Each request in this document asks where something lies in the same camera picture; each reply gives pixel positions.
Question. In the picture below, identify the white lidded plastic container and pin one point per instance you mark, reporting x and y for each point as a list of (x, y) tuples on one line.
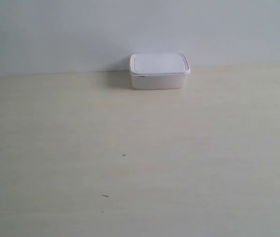
[(150, 71)]

